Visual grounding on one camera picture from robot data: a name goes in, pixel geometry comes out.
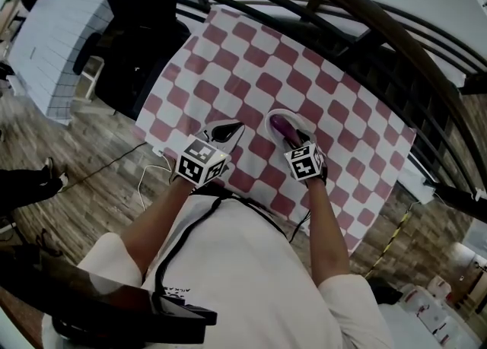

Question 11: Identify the dark metal railing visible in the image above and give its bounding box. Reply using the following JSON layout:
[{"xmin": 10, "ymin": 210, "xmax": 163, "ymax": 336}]
[{"xmin": 173, "ymin": 0, "xmax": 487, "ymax": 212}]

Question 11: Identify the person's right forearm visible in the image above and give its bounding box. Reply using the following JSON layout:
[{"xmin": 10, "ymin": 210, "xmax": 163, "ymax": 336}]
[{"xmin": 303, "ymin": 177, "xmax": 352, "ymax": 288}]

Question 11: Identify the white red-labelled box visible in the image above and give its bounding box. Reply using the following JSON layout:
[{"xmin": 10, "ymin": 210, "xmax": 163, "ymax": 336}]
[
  {"xmin": 395, "ymin": 282, "xmax": 431, "ymax": 314},
  {"xmin": 425, "ymin": 274, "xmax": 454, "ymax": 299},
  {"xmin": 416, "ymin": 303, "xmax": 463, "ymax": 345}
]

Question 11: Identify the white gridded board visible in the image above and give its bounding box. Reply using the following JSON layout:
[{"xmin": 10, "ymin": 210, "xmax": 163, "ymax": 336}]
[{"xmin": 6, "ymin": 0, "xmax": 116, "ymax": 127}]

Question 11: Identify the long black gripper cable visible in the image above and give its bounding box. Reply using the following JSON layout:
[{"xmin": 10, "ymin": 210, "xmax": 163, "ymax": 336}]
[{"xmin": 153, "ymin": 183, "xmax": 289, "ymax": 300}]

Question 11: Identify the white plastic panel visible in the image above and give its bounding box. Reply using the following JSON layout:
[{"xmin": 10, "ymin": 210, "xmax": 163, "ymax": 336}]
[{"xmin": 396, "ymin": 156, "xmax": 438, "ymax": 205}]

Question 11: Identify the person's left forearm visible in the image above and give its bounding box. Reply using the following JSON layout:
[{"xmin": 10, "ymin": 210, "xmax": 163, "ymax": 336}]
[{"xmin": 120, "ymin": 176, "xmax": 202, "ymax": 279}]

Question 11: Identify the person's white t-shirt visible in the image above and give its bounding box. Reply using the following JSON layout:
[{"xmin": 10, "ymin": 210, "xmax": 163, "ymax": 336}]
[{"xmin": 40, "ymin": 190, "xmax": 396, "ymax": 349}]

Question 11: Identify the black office chair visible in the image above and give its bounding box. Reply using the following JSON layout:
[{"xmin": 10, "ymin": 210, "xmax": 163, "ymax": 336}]
[{"xmin": 72, "ymin": 0, "xmax": 192, "ymax": 122}]

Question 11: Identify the purple eggplant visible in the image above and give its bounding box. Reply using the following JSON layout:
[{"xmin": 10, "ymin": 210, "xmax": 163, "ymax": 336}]
[{"xmin": 269, "ymin": 114, "xmax": 302, "ymax": 148}]

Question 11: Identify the red white checkered table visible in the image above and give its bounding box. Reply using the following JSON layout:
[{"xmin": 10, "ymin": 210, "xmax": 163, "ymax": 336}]
[{"xmin": 135, "ymin": 7, "xmax": 418, "ymax": 256}]

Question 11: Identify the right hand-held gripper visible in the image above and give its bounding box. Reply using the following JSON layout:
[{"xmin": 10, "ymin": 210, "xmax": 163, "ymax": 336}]
[{"xmin": 283, "ymin": 128, "xmax": 329, "ymax": 186}]

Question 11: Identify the dark camera rig mount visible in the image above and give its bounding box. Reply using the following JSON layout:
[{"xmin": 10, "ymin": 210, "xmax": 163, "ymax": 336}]
[{"xmin": 0, "ymin": 246, "xmax": 218, "ymax": 349}]

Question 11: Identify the black bag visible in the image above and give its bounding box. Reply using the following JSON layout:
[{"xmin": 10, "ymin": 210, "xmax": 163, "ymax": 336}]
[{"xmin": 367, "ymin": 277, "xmax": 404, "ymax": 306}]

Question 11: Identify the yellow black striped tape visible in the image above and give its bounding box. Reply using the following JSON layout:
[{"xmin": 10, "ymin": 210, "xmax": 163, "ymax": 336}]
[{"xmin": 362, "ymin": 209, "xmax": 415, "ymax": 281}]

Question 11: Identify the white floor cable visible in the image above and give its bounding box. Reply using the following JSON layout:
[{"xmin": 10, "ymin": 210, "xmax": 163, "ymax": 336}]
[{"xmin": 136, "ymin": 154, "xmax": 177, "ymax": 211}]

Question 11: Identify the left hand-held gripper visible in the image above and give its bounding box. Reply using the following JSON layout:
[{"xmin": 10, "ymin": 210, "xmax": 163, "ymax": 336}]
[{"xmin": 175, "ymin": 121, "xmax": 245, "ymax": 189}]

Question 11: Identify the white metal frame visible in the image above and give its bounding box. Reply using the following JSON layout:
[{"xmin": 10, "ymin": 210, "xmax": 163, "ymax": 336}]
[{"xmin": 81, "ymin": 54, "xmax": 107, "ymax": 102}]

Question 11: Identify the thin dark floor cable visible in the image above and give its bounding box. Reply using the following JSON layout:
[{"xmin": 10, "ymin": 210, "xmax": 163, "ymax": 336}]
[{"xmin": 63, "ymin": 141, "xmax": 148, "ymax": 189}]

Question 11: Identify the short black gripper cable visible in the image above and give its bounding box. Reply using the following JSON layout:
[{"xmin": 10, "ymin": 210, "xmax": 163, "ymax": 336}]
[{"xmin": 288, "ymin": 208, "xmax": 313, "ymax": 244}]

